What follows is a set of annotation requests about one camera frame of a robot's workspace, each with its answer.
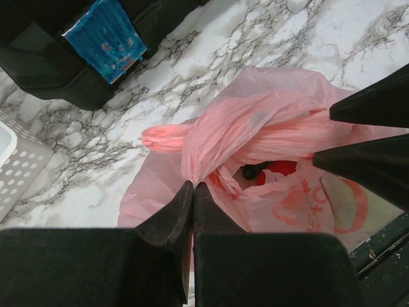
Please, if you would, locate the pink plastic bag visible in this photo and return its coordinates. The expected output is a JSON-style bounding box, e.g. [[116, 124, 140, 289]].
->
[[118, 68, 404, 251]]

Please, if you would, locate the black plastic toolbox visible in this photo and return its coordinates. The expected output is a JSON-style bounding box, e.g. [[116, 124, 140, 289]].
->
[[1, 0, 205, 111]]

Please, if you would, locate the dark fake grape bunch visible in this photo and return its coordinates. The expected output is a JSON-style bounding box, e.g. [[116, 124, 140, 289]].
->
[[242, 161, 271, 180]]

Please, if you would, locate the black metal base rail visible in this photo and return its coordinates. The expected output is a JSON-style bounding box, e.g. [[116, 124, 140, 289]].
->
[[349, 212, 409, 307]]

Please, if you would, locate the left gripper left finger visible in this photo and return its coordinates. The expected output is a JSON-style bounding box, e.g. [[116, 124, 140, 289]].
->
[[1, 182, 194, 306]]

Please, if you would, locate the white perforated plastic basket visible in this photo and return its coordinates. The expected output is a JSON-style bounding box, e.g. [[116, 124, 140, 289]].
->
[[1, 112, 54, 219]]

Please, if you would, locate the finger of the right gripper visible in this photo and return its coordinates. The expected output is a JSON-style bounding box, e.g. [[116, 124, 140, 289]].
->
[[313, 134, 408, 211], [329, 65, 409, 128]]

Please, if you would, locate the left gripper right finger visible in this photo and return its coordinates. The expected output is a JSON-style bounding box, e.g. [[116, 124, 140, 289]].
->
[[194, 183, 364, 306]]

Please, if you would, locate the red fake apple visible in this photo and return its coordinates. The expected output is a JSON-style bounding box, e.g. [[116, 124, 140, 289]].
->
[[256, 161, 297, 185]]

